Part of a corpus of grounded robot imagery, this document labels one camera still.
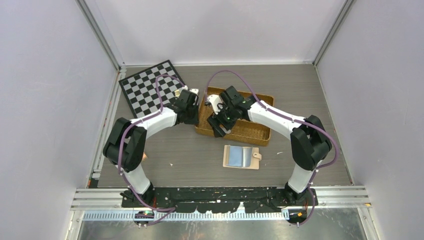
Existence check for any beige leather card holder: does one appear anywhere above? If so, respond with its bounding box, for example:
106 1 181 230
222 145 262 170

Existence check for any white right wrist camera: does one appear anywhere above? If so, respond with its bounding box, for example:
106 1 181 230
205 94 223 115

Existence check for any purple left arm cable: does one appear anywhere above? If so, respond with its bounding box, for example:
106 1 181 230
117 74 190 227

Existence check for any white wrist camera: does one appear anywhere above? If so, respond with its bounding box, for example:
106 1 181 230
205 94 223 115
188 88 199 95

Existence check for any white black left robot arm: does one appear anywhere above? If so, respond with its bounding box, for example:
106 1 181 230
102 88 199 207

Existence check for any black white chessboard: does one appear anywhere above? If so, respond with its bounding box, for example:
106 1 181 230
119 60 186 119

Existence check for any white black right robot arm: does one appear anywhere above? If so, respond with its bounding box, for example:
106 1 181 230
204 86 333 205

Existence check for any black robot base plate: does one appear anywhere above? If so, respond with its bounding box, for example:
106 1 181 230
121 186 318 214

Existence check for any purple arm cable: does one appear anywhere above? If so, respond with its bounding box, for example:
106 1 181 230
203 70 338 228
117 74 190 227

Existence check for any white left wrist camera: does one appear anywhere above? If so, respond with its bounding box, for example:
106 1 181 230
188 88 199 95

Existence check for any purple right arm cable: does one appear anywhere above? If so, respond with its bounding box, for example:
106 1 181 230
203 70 338 228

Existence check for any red orange patterned card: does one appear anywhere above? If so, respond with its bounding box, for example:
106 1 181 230
142 152 148 162

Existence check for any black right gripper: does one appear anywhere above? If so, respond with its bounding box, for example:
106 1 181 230
207 102 238 138

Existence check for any woven wicker divided tray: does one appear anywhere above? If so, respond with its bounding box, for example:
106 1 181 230
194 86 271 146

